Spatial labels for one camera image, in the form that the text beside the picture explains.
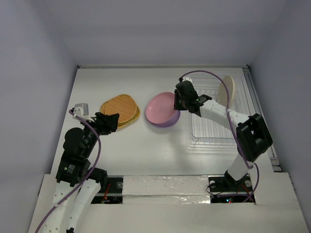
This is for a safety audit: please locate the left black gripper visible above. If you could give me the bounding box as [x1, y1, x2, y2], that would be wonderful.
[82, 111, 119, 156]

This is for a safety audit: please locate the purple plastic plate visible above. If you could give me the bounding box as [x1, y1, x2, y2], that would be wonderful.
[150, 111, 181, 128]

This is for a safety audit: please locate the pink plastic plate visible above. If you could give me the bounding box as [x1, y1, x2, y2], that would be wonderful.
[145, 92, 177, 123]

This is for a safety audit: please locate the round orange bamboo plate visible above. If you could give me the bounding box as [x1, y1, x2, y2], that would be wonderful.
[101, 94, 138, 123]

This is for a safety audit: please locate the square bamboo woven plate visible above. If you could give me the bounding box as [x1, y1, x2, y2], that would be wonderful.
[100, 97, 141, 129]

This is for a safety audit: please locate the round green-rim bamboo plate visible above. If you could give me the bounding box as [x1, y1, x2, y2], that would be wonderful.
[117, 104, 138, 128]

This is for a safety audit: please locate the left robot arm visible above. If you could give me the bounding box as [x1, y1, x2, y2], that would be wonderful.
[43, 109, 120, 233]

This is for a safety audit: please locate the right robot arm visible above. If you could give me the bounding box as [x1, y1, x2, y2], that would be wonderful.
[174, 80, 273, 190]

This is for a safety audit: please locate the cream plastic plate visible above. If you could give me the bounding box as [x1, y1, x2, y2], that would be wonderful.
[216, 75, 237, 108]

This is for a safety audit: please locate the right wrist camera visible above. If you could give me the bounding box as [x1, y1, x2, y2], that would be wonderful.
[179, 76, 193, 83]

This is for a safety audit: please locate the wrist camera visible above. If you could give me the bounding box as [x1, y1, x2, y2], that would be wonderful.
[69, 103, 89, 118]
[179, 76, 193, 83]

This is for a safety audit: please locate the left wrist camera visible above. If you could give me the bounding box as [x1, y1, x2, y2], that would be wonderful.
[69, 103, 89, 118]

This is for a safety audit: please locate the white wire dish rack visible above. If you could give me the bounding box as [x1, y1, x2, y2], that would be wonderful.
[187, 72, 256, 148]

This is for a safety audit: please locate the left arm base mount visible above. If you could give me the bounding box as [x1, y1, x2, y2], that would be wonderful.
[91, 176, 123, 204]

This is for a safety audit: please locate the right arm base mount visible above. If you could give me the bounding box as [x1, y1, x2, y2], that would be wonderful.
[206, 175, 255, 203]

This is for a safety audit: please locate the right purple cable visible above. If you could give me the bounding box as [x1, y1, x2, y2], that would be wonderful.
[179, 70, 260, 203]

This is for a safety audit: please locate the purple cable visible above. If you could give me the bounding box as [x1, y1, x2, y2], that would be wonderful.
[179, 70, 260, 203]
[35, 109, 102, 233]

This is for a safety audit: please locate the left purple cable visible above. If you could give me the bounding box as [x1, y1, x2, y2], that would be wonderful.
[35, 109, 102, 233]

